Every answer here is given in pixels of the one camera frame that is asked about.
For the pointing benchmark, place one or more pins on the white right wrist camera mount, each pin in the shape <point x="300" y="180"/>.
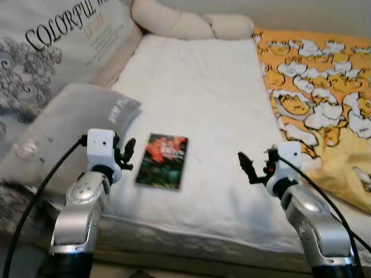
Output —
<point x="290" y="157"/>

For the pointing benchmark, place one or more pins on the yellow egg cartoon blanket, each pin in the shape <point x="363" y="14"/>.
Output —
<point x="316" y="87"/>

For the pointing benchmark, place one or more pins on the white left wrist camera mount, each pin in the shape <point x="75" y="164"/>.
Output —
<point x="101" y="147"/>

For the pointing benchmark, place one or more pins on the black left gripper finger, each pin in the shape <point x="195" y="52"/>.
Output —
<point x="131" y="148"/>

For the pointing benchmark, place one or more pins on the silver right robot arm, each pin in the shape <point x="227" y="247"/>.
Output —
<point x="316" y="220"/>

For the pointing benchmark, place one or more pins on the grey little bear pillow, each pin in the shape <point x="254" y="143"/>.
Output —
<point x="64" y="127"/>

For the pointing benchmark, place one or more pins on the dark green red book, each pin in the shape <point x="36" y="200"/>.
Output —
<point x="163" y="161"/>

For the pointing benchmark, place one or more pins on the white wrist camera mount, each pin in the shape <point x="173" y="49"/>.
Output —
<point x="290" y="157"/>
<point x="101" y="147"/>

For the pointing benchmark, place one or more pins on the white quilted mattress pad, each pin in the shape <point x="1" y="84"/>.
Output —
<point x="203" y="87"/>

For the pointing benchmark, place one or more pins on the grey patterned mattress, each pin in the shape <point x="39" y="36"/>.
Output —
<point x="203" y="246"/>

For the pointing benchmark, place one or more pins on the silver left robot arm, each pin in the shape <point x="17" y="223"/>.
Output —
<point x="84" y="202"/>

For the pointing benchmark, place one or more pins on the beige roll pillow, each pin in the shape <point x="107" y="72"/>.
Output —
<point x="174" y="23"/>

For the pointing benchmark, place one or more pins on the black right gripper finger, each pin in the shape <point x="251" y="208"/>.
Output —
<point x="246" y="167"/>
<point x="271" y="156"/>

